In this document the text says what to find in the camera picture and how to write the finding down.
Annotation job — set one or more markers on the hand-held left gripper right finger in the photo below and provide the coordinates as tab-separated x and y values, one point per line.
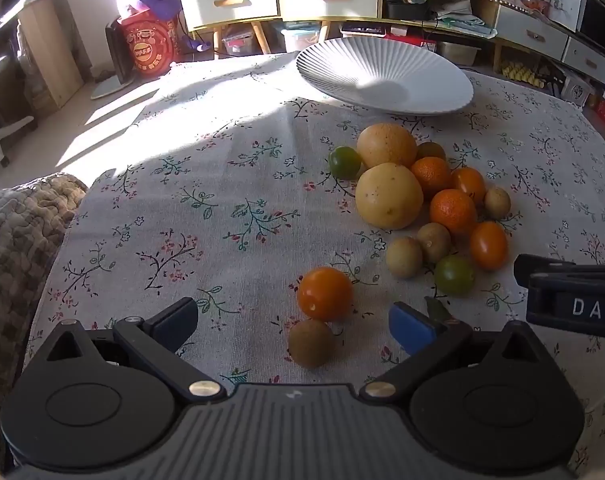
412	327

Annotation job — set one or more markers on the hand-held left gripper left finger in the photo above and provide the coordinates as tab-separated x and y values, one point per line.
175	322

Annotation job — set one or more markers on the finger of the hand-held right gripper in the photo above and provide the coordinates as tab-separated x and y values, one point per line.
557	265

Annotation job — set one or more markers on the green tomato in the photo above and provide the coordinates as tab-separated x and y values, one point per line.
454	274
345	162

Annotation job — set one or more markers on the brown kiwi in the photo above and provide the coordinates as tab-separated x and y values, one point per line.
404	257
311	342
433	241
497	202

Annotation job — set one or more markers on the orange tomato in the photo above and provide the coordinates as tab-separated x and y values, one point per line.
469	183
489	245
325	293

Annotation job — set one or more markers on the orange mandarin with stem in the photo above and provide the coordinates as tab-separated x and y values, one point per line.
452	212

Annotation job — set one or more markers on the yellow round pear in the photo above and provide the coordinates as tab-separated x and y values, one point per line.
389	195
386	145

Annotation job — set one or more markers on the dark green-brown tomato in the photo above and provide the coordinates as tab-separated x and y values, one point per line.
431	150

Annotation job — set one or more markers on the white ribbed plate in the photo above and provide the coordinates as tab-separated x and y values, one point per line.
382	70

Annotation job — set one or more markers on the floral white tablecloth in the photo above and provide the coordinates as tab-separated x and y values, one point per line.
207	160

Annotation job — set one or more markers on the quilted checked blanket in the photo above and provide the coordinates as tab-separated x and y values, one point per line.
17	240

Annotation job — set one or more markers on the yellow egg tray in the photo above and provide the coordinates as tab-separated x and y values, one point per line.
520	72

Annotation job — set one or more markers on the small white sideboard drawer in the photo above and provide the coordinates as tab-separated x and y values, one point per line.
577	57
512	25

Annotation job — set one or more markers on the black microwave oven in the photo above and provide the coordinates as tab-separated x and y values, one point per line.
600	22

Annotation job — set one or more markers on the white storage bin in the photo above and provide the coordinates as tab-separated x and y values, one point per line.
457	52

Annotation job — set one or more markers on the white office chair base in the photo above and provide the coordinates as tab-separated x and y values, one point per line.
5	132

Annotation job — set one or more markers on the glass jar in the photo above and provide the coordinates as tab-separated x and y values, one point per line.
532	2

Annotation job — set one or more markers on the red printed bag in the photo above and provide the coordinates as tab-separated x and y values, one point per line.
147	47

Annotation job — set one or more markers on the clear storage box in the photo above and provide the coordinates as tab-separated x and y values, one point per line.
300	40
238	42

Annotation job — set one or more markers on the black box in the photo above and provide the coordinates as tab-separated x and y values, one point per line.
407	10

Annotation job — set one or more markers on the light wooden desk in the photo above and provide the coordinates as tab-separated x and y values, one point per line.
47	50

